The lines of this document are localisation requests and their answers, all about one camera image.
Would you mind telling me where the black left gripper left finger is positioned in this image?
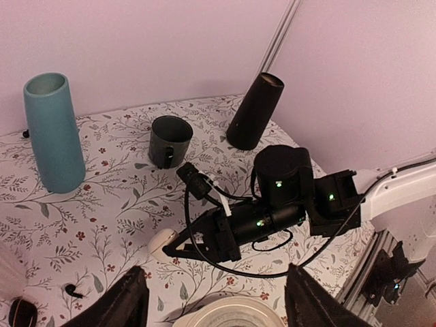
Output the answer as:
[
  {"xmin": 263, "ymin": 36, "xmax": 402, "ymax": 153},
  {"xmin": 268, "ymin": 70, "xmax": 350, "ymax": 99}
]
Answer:
[{"xmin": 64, "ymin": 266, "xmax": 149, "ymax": 327}]

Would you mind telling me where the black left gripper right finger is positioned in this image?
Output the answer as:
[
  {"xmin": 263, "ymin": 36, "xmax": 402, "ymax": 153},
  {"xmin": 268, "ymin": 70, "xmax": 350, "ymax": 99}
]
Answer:
[{"xmin": 285, "ymin": 264, "xmax": 369, "ymax": 327}]

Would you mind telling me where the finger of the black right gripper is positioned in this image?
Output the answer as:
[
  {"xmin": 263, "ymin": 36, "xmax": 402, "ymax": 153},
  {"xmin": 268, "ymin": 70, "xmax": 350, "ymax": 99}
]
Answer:
[
  {"xmin": 177, "ymin": 211, "xmax": 211, "ymax": 242},
  {"xmin": 163, "ymin": 243, "xmax": 218, "ymax": 263}
]

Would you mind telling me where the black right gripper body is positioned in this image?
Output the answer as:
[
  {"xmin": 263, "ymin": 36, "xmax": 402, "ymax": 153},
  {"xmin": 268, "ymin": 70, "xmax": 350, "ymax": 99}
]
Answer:
[{"xmin": 202, "ymin": 144, "xmax": 361, "ymax": 262}]

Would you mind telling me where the white earbud charging case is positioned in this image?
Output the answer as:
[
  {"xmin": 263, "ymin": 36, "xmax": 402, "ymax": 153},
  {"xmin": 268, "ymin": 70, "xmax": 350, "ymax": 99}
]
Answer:
[{"xmin": 148, "ymin": 228, "xmax": 178, "ymax": 256}]

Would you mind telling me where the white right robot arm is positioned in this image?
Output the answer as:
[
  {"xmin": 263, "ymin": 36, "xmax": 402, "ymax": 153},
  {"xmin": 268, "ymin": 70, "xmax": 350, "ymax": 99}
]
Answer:
[{"xmin": 150, "ymin": 144, "xmax": 435, "ymax": 264}]

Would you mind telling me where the small black earbud case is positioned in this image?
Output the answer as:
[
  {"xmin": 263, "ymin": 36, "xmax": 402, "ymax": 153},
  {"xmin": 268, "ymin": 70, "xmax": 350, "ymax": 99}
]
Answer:
[{"xmin": 8, "ymin": 298, "xmax": 37, "ymax": 327}]

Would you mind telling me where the black earbud on table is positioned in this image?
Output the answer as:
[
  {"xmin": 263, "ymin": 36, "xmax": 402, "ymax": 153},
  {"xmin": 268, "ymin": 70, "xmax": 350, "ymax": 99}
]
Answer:
[{"xmin": 64, "ymin": 283, "xmax": 84, "ymax": 299}]

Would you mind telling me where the black tall cylinder vase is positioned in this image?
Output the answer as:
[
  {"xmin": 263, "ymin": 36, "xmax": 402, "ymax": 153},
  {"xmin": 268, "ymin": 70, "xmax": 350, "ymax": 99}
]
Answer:
[{"xmin": 226, "ymin": 72, "xmax": 285, "ymax": 151}]

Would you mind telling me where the swirl patterned ceramic plate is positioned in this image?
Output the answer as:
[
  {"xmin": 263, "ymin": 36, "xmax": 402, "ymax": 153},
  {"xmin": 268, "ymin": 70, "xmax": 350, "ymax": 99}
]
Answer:
[{"xmin": 173, "ymin": 296, "xmax": 285, "ymax": 327}]

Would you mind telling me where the dark grey mug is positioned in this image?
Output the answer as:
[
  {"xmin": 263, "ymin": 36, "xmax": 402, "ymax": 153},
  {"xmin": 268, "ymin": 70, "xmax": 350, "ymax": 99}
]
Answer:
[{"xmin": 149, "ymin": 115, "xmax": 193, "ymax": 169}]

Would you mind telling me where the teal tall vase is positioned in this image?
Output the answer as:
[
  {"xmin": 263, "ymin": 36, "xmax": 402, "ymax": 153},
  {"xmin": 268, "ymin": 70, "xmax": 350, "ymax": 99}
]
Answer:
[{"xmin": 23, "ymin": 72, "xmax": 86, "ymax": 193}]

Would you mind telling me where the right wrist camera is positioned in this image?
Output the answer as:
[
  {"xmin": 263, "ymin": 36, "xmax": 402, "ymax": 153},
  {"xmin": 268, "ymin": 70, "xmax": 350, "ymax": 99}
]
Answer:
[{"xmin": 176, "ymin": 162, "xmax": 232, "ymax": 217}]

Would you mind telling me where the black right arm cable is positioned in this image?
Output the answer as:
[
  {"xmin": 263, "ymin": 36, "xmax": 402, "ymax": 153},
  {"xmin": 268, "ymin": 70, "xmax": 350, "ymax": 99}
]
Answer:
[{"xmin": 183, "ymin": 166, "xmax": 436, "ymax": 279}]

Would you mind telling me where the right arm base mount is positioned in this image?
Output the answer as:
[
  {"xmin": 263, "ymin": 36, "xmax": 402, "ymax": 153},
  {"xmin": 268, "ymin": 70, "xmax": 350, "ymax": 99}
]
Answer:
[{"xmin": 362, "ymin": 241, "xmax": 426, "ymax": 307}]

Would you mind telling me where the right aluminium frame post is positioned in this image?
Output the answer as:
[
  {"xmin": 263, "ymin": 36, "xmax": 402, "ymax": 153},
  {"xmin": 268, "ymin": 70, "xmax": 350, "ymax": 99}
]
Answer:
[{"xmin": 258, "ymin": 0, "xmax": 302, "ymax": 73}]

